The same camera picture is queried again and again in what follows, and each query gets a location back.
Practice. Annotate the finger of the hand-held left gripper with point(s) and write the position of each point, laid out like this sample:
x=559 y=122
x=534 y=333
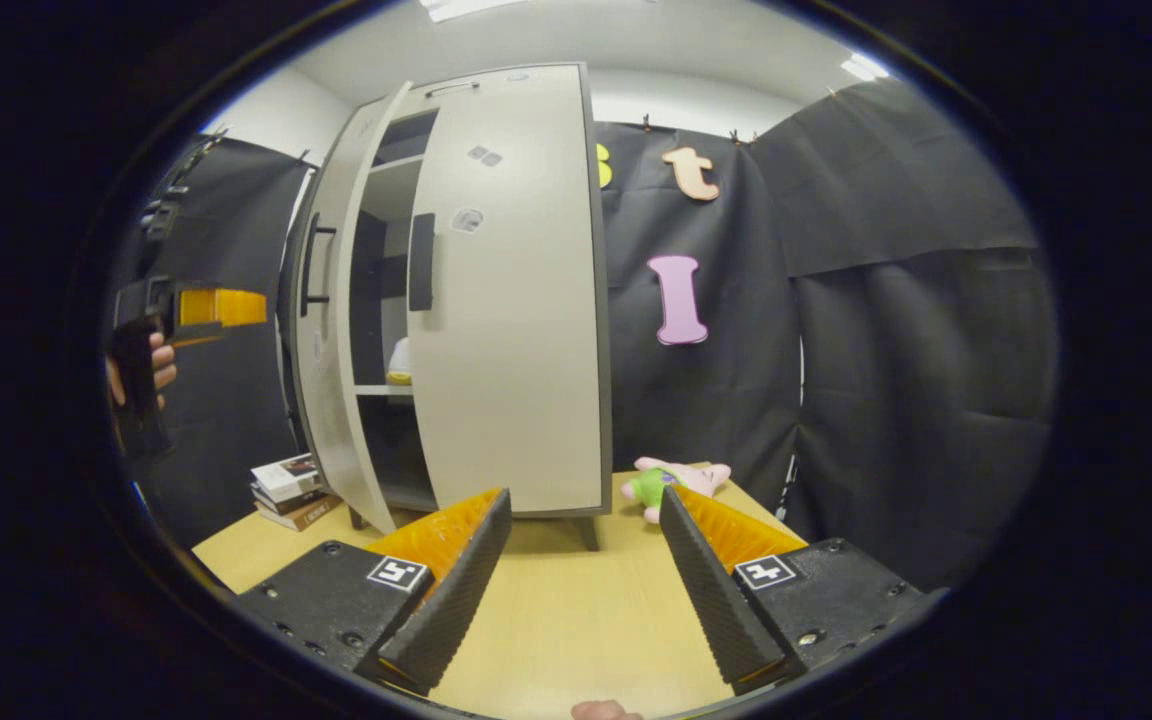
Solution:
x=198 y=339
x=221 y=307

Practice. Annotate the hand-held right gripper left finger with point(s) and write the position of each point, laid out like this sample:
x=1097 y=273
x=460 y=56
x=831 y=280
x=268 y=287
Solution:
x=446 y=610

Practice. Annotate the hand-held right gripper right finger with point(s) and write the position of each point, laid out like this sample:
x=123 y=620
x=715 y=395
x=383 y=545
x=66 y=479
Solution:
x=726 y=600

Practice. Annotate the grey cabinet door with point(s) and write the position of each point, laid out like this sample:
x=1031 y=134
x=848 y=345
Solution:
x=516 y=330
x=331 y=420

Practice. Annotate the grey shoe cabinet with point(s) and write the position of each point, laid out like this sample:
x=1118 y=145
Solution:
x=376 y=290

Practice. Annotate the black backdrop cloth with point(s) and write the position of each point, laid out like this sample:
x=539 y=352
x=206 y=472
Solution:
x=886 y=400
x=226 y=430

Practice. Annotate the pink star plush toy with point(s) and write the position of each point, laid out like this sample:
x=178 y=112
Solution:
x=681 y=480

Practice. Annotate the brown cover book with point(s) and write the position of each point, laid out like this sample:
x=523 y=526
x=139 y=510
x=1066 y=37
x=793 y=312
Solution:
x=301 y=514

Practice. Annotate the dark cover book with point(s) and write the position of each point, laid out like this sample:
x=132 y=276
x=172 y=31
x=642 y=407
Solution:
x=291 y=500

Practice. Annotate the ceiling light panel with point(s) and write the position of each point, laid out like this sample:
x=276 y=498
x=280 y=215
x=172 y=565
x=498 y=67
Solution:
x=864 y=68
x=466 y=8

